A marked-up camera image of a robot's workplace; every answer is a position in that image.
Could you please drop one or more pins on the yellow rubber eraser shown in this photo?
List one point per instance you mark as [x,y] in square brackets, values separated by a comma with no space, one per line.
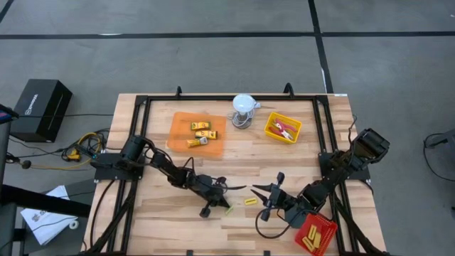
[312,232]
[307,244]
[317,240]

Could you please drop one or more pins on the black round plug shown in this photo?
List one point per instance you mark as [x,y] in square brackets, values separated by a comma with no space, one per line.
[26,164]

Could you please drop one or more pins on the orange yellow crayon box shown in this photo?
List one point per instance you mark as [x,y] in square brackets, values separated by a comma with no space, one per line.
[195,143]

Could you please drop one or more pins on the white table sticker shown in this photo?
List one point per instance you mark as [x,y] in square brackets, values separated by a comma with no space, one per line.
[340,95]

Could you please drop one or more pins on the yellow orange plug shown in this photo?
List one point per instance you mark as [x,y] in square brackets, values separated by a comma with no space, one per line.
[74,155]

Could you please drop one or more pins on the red plastic basket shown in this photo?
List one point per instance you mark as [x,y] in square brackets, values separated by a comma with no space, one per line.
[327,224]

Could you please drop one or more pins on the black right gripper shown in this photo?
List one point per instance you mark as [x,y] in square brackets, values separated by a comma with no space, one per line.
[277,199]

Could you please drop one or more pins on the yellow eraser black print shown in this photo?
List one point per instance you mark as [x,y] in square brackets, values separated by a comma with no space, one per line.
[250,201]

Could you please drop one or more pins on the black frame hook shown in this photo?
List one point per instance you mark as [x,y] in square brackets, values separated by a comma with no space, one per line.
[288,90]
[178,92]

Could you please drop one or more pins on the dark device with screen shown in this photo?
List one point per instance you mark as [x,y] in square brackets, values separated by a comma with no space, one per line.
[7,114]

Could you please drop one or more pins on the green eraser black print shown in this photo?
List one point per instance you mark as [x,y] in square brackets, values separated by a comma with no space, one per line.
[229,210]

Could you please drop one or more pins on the orange translucent plastic tray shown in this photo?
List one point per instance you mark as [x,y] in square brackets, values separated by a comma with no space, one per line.
[213,149]

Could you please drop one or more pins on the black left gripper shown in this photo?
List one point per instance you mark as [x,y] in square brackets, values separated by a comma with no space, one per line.
[211,193]

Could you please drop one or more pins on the white paper sheets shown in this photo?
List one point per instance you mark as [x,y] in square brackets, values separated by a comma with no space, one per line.
[46,224]

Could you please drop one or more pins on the black cardboard box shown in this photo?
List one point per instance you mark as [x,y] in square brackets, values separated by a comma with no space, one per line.
[39,110]

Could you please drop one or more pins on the black metal table frame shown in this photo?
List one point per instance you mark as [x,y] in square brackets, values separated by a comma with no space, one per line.
[231,97]

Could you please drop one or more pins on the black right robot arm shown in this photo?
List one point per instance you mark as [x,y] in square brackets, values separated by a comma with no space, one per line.
[369,145]

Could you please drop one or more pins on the yellow plastic basket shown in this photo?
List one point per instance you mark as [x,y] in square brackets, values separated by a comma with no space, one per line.
[295,128]

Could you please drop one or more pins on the white tape roll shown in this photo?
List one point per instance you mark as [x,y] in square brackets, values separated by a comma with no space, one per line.
[70,225]

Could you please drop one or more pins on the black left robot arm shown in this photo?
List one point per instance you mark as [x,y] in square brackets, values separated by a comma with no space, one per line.
[170,170]

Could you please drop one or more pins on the white bulb wooden base lamp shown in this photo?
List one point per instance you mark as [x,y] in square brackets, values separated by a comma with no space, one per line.
[243,103]

